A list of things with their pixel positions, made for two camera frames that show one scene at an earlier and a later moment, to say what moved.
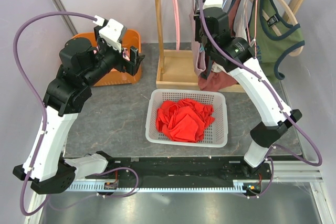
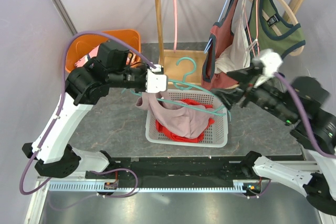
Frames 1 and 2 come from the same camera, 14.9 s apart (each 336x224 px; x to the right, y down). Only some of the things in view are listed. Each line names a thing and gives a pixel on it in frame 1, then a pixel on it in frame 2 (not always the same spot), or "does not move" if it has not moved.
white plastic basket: [216, 132] does not move
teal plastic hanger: [201, 49] to [185, 87]
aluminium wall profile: [56, 1] does not move
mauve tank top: [198, 56] to [183, 118]
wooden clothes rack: [178, 68] does not move
